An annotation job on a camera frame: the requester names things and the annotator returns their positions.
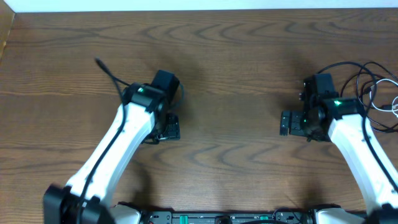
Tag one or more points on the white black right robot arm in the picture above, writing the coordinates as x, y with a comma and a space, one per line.
328, 117

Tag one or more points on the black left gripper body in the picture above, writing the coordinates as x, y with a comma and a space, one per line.
171, 128

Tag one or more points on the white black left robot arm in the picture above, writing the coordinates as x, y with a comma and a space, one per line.
143, 117

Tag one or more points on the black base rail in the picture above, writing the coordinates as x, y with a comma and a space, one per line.
278, 216

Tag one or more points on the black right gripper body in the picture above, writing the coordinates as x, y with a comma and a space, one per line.
301, 125

